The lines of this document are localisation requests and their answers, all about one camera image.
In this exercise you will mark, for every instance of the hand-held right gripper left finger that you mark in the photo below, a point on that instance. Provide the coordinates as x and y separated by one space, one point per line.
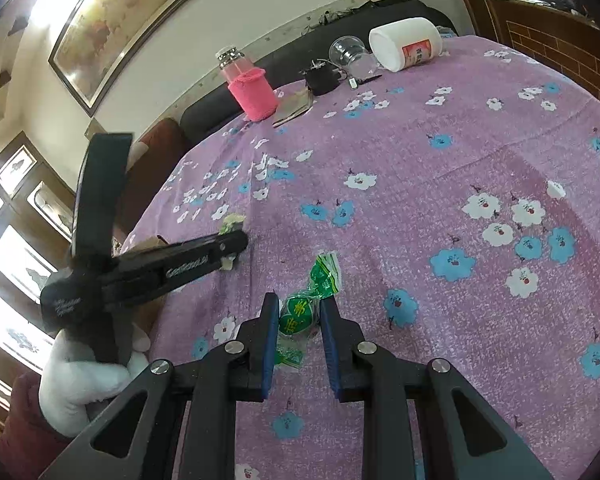
266 345

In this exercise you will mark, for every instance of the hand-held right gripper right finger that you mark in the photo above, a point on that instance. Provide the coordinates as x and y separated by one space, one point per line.
330 345

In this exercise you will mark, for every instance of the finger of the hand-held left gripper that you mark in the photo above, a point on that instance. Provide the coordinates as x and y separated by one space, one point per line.
190 265

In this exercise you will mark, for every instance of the framed wall painting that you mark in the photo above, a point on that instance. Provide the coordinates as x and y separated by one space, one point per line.
130 25

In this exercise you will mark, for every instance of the person's left forearm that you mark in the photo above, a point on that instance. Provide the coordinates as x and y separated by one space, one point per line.
22 435

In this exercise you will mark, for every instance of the brown armchair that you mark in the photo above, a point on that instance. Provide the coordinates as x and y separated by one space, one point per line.
155 160

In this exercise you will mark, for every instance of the beige and green candy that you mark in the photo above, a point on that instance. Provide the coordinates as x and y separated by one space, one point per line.
232 220

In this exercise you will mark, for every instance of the bottle with pink knit sleeve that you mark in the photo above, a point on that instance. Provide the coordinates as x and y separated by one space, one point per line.
250 92

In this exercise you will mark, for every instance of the black key fob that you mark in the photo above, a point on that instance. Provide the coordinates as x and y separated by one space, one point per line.
365 80

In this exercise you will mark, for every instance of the person's left hand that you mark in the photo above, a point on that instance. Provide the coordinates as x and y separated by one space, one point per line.
75 385

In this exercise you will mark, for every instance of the wooden cabinet with glass doors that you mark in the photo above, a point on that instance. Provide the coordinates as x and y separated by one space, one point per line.
20 260

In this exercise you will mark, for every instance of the purple floral tablecloth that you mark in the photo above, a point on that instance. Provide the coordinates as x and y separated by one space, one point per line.
430 260

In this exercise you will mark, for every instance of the brick pattern counter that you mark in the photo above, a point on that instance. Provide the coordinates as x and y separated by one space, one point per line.
545 35

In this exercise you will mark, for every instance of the black sofa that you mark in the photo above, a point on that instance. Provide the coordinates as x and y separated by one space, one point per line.
205 110

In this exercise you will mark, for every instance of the white plastic jar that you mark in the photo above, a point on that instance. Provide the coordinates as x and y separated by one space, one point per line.
405 42

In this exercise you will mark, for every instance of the clear plastic cup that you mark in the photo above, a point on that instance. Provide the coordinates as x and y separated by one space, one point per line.
352 52

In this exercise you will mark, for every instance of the small black object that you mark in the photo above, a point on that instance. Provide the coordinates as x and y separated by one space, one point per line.
322 80

